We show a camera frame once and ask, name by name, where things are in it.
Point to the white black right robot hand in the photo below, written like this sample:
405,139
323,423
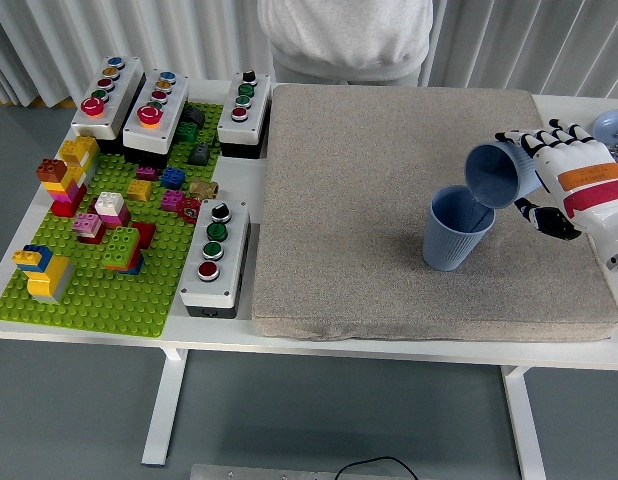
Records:
584,185

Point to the blue ribbed cup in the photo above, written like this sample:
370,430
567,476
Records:
449,250
489,175

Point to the blue plate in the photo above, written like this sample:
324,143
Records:
609,125

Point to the grey-brown cushion mat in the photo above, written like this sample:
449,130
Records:
364,200

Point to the white table leg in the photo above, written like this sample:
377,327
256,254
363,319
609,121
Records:
161,410
526,430

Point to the person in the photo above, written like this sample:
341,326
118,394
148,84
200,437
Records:
339,30

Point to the four-button control box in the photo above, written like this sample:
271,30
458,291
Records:
234,250
256,110

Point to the brass valve fitting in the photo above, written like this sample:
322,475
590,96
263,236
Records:
204,188

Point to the dark grey lego brick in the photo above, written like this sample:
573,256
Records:
194,116

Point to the dark green lego brick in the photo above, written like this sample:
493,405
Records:
186,132

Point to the blue lego brick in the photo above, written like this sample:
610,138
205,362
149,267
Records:
173,177

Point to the magenta lego brick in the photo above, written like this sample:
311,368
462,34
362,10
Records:
146,173
172,200

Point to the five-button control box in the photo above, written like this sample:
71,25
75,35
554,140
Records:
176,107
124,85

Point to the white curtain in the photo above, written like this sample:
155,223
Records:
189,35

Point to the red lego brick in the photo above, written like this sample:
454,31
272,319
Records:
146,232

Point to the yellow lego brick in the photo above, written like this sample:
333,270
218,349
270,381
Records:
139,191

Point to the green red blue brick stack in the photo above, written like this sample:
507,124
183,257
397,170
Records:
121,247

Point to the green lego baseplate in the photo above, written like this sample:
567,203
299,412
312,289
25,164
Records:
89,310

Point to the yellow brown red brick tower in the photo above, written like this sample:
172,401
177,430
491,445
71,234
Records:
69,185

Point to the yellow blue grey brick figure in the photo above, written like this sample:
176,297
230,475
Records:
46,280

